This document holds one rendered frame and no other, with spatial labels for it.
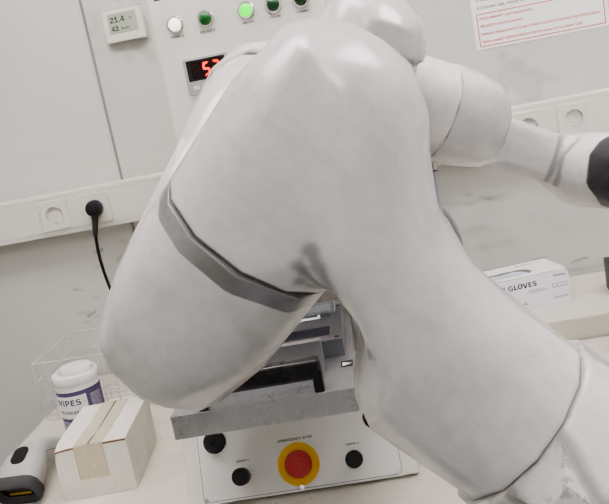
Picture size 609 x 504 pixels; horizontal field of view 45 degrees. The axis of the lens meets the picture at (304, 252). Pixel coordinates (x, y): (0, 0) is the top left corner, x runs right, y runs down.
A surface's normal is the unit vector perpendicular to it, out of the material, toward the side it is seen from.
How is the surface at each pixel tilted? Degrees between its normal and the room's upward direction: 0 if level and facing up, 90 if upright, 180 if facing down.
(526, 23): 90
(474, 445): 99
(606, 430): 51
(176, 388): 117
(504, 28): 90
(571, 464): 56
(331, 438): 65
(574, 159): 70
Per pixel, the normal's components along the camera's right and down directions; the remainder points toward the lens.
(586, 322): -0.04, 0.19
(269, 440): -0.11, -0.23
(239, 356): 0.40, 0.66
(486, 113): 0.39, 0.04
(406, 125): 0.73, 0.18
